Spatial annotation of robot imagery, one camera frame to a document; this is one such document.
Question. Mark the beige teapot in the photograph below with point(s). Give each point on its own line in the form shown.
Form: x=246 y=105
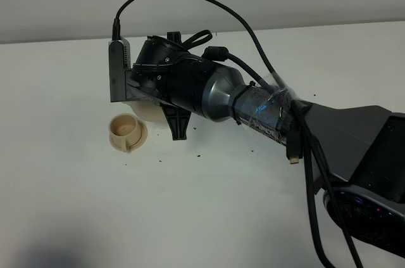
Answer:
x=147 y=111

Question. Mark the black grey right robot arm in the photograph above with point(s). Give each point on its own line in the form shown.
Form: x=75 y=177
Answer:
x=355 y=155

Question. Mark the near beige teacup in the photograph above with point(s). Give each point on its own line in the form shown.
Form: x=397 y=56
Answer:
x=124 y=132

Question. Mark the near beige saucer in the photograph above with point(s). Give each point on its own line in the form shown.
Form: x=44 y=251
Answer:
x=143 y=135

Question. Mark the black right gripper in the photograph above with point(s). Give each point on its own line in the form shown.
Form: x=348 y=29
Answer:
x=167 y=72

